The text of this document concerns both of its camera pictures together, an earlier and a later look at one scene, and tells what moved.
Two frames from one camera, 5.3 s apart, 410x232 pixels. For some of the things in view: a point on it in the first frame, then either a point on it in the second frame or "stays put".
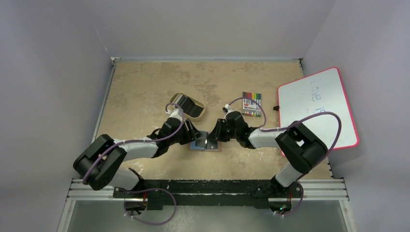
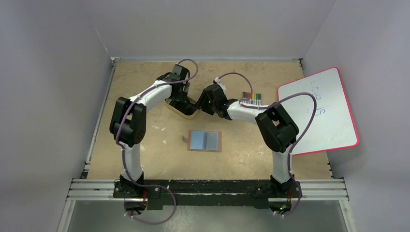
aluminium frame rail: (317, 190) stays put
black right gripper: (217, 132) -> (207, 104)
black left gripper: (191, 135) -> (181, 97)
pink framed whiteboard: (318, 102) stays put
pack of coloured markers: (250, 108) stays put
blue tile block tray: (205, 142) stays put
